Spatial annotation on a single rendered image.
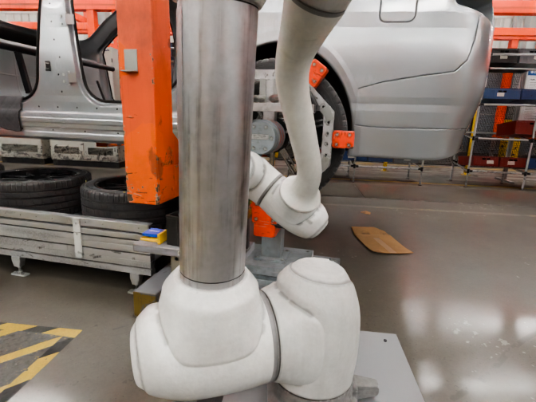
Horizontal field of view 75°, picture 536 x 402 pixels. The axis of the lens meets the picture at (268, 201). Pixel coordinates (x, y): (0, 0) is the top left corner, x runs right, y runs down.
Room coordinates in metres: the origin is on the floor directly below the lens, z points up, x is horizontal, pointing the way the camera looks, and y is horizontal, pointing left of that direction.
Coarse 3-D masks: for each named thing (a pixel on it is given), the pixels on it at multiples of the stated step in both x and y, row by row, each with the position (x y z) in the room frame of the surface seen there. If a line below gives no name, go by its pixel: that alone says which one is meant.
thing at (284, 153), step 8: (256, 88) 1.73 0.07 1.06; (280, 120) 1.62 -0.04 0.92; (320, 120) 1.58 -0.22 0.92; (288, 136) 1.62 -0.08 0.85; (288, 144) 1.64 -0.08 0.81; (272, 152) 1.63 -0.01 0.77; (280, 152) 1.62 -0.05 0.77; (288, 152) 1.62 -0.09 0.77; (320, 152) 1.58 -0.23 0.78; (272, 160) 1.63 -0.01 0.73; (288, 160) 1.63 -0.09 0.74
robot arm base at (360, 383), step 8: (360, 376) 0.60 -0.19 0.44; (272, 384) 0.57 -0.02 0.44; (280, 384) 0.54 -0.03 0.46; (352, 384) 0.56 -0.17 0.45; (360, 384) 0.58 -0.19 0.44; (368, 384) 0.58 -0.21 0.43; (376, 384) 0.58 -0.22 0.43; (272, 392) 0.56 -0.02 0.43; (280, 392) 0.54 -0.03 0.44; (288, 392) 0.53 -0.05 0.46; (352, 392) 0.56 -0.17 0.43; (360, 392) 0.57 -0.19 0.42; (368, 392) 0.58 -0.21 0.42; (376, 392) 0.58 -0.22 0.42; (272, 400) 0.54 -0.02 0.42; (280, 400) 0.54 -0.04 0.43; (288, 400) 0.53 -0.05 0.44; (296, 400) 0.52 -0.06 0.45; (304, 400) 0.51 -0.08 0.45; (312, 400) 0.51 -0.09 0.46; (320, 400) 0.51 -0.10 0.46; (328, 400) 0.51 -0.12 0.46; (336, 400) 0.52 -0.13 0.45; (344, 400) 0.53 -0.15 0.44; (352, 400) 0.55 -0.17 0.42
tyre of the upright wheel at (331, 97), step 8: (256, 64) 1.63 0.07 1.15; (264, 64) 1.62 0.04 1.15; (272, 64) 1.61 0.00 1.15; (320, 88) 1.56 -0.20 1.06; (328, 88) 1.56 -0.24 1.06; (328, 96) 1.56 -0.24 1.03; (336, 96) 1.56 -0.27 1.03; (336, 104) 1.55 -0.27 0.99; (336, 112) 1.55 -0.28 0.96; (344, 112) 1.55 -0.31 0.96; (336, 120) 1.55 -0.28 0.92; (344, 120) 1.55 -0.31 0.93; (336, 128) 1.55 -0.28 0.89; (344, 128) 1.54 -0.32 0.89; (336, 152) 1.55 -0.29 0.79; (344, 152) 1.55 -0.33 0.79; (336, 160) 1.55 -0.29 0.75; (328, 168) 1.55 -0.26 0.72; (336, 168) 1.55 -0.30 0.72; (328, 176) 1.55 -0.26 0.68; (320, 184) 1.56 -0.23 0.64
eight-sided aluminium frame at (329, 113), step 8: (256, 72) 1.54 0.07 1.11; (264, 72) 1.53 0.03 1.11; (272, 72) 1.53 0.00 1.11; (256, 80) 1.58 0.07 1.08; (312, 88) 1.49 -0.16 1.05; (320, 96) 1.48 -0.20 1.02; (320, 104) 1.48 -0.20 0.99; (328, 104) 1.48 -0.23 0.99; (328, 112) 1.47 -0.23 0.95; (328, 120) 1.47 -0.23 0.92; (328, 128) 1.47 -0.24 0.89; (328, 136) 1.47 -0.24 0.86; (328, 144) 1.47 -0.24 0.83; (328, 152) 1.47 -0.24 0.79; (328, 160) 1.47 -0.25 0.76
